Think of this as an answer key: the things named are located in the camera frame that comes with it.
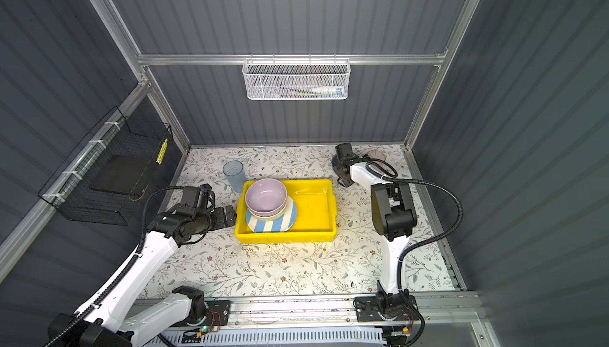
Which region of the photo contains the yellow plastic bin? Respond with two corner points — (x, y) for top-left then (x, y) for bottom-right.
(235, 179), (337, 244)

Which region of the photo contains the purple bowl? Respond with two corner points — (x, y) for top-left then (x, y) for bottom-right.
(245, 178), (288, 218)

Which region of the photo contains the pink plastic cup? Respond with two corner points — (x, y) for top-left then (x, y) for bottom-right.
(366, 150), (386, 162)

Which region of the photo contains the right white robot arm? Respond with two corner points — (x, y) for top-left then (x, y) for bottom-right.
(331, 142), (418, 296)

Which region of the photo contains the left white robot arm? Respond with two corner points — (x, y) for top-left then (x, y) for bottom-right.
(47, 185), (237, 346)

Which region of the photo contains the floral table mat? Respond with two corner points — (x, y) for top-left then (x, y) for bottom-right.
(137, 144), (455, 299)

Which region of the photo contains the blue plastic cup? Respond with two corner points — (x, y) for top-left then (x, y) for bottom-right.
(222, 160), (247, 193)

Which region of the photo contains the white marker in basket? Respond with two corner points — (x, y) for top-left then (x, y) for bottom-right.
(311, 86), (344, 97)

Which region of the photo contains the yellow tag on basket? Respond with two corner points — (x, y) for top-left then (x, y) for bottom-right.
(155, 139), (168, 165)

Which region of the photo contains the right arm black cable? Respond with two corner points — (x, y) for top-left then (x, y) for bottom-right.
(363, 157), (465, 347)

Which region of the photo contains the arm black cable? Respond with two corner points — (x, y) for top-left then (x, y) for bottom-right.
(44, 186), (201, 347)
(363, 157), (465, 347)

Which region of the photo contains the black wire basket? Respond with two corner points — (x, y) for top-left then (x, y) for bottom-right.
(38, 109), (173, 226)

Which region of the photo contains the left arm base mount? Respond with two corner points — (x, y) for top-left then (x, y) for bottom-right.
(172, 300), (232, 328)

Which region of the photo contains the white wire mesh basket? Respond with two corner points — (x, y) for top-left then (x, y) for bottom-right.
(242, 56), (351, 101)

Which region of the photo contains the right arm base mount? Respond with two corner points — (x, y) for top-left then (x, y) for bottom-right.
(352, 296), (420, 323)

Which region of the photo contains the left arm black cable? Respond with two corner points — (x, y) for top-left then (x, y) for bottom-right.
(44, 186), (201, 347)

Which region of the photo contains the aluminium front rail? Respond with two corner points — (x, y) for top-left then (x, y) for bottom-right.
(94, 294), (481, 331)

